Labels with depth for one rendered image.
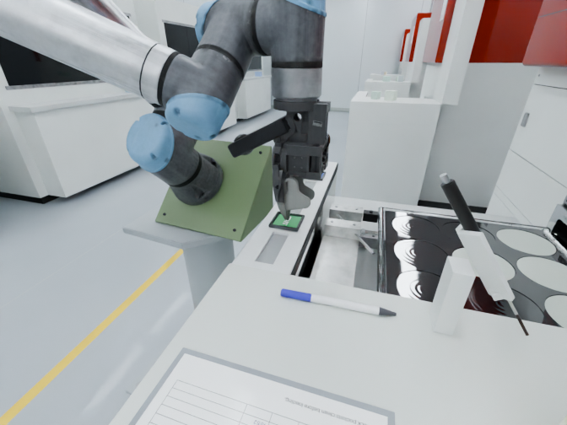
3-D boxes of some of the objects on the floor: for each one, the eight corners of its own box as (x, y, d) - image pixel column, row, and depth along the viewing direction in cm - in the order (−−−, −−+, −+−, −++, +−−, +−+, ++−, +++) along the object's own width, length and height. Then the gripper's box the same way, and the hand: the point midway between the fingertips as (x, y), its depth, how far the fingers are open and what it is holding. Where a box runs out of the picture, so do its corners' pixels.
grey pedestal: (126, 392, 121) (53, 223, 83) (193, 316, 157) (164, 174, 119) (229, 449, 104) (198, 266, 65) (279, 349, 139) (278, 194, 101)
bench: (272, 111, 797) (271, 25, 704) (247, 123, 644) (240, 15, 551) (236, 110, 824) (230, 26, 731) (204, 121, 672) (191, 18, 578)
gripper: (324, 104, 39) (315, 236, 49) (333, 97, 47) (324, 212, 57) (264, 102, 42) (268, 228, 51) (283, 95, 49) (283, 207, 59)
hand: (283, 212), depth 54 cm, fingers closed
